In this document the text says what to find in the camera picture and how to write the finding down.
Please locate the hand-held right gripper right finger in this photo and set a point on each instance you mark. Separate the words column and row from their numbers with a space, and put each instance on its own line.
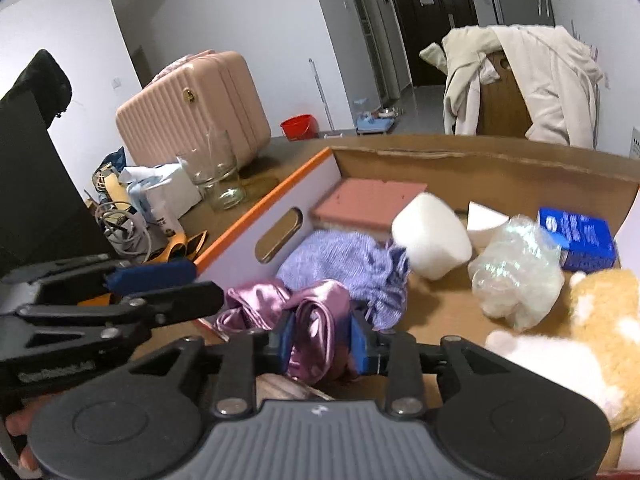
column 361, row 345

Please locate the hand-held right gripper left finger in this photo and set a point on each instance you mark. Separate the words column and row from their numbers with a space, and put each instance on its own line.
column 284, row 345

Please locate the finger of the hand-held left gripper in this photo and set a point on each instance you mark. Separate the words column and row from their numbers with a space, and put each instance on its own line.
column 150, row 275
column 175, row 300

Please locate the pink satin cloth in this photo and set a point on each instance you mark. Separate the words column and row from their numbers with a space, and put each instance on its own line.
column 315, row 325

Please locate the white foam cylinder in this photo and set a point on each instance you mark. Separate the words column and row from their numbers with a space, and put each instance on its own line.
column 430, row 235

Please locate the clear plastic bag of cotton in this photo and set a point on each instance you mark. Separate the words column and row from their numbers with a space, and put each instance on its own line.
column 520, row 275

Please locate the red cardboard box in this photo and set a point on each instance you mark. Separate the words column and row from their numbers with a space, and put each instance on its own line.
column 450, row 170

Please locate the orange and white plush toy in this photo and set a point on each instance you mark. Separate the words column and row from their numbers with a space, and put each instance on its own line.
column 600, row 320

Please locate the blue paper box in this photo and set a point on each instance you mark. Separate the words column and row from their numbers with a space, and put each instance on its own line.
column 580, row 235

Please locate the person's left hand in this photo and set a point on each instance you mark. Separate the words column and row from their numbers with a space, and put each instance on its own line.
column 20, row 425

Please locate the white spray bottle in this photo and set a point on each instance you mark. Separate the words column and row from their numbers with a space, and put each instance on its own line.
column 165, row 215

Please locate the beige handheld device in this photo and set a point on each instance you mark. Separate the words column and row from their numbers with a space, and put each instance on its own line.
column 112, row 187

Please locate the round clear glass jar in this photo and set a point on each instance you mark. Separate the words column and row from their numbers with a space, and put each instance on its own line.
column 227, row 192

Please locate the tall clear glass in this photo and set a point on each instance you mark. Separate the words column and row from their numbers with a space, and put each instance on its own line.
column 210, row 155

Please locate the black paper bag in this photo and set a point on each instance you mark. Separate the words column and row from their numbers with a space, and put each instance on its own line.
column 35, row 195

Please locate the pink brick block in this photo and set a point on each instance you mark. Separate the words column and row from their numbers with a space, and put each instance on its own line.
column 365, row 202

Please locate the pink ribbed suitcase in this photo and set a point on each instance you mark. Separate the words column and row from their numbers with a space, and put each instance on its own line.
column 190, row 110

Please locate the lavender ribbed suitcase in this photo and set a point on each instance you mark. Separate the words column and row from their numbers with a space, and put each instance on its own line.
column 175, row 67

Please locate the red bucket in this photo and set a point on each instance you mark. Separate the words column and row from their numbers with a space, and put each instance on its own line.
column 299, row 127

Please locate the black cloth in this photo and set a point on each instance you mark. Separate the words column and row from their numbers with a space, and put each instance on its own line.
column 42, row 85

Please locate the pet feeding tray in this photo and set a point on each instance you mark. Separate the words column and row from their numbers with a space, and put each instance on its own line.
column 377, row 120

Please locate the white mop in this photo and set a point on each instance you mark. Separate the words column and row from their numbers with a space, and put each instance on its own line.
column 322, row 100

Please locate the wooden chair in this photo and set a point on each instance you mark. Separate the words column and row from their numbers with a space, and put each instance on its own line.
column 505, row 105

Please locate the beige garment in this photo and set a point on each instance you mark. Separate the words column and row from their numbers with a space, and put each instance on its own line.
column 460, row 75

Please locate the grey interior door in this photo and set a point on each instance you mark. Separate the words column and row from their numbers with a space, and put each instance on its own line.
column 372, row 35

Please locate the dark entrance door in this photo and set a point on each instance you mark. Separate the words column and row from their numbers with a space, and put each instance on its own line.
column 430, row 40

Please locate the white hooded jacket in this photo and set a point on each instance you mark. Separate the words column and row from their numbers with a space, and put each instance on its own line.
column 555, row 90

